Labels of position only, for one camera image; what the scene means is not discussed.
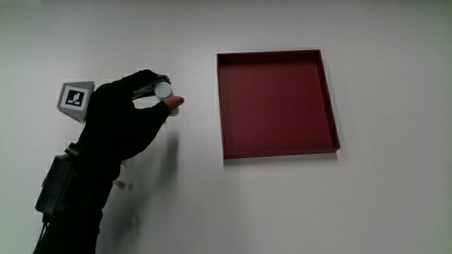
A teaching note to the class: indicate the person's left hand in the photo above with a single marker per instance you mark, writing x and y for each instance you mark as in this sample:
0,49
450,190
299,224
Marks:
116,123

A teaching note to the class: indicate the white glue stick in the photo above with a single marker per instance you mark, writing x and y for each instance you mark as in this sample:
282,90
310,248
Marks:
163,90

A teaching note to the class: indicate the black forearm sensor box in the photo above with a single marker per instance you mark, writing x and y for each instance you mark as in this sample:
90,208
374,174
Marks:
56,185

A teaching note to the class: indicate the red square tray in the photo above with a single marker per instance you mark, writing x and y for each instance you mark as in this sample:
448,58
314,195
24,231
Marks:
275,106

